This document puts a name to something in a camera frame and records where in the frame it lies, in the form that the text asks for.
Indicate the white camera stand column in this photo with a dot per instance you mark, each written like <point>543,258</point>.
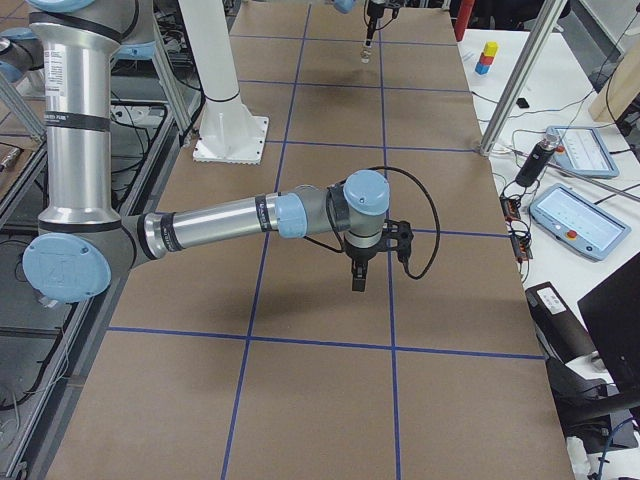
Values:
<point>228,131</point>

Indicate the black box with label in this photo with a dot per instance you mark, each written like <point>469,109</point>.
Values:
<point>561,329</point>

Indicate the far teach pendant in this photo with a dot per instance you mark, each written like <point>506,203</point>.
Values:
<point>582,150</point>

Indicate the aluminium frame post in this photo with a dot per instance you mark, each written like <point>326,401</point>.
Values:
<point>549,15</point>

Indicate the orange circuit board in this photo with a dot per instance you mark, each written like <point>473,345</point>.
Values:
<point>510,208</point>

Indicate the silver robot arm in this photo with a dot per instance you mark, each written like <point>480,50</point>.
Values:
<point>346,6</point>
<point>83,243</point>

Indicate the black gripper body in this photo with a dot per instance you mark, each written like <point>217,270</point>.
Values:
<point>370,22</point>
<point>361,255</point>

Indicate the teach pendant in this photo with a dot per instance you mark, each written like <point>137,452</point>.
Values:
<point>578,223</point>
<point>582,150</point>

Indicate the near teach pendant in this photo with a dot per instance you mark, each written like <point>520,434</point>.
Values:
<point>578,223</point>

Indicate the black monitor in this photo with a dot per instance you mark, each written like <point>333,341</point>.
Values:
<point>611,314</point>

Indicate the stacked coloured toy blocks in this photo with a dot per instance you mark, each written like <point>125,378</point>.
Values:
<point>486,58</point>

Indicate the black cylindrical device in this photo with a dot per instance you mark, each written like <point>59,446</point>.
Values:
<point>534,164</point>

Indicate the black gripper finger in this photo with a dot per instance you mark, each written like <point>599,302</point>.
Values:
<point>370,32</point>
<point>359,276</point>

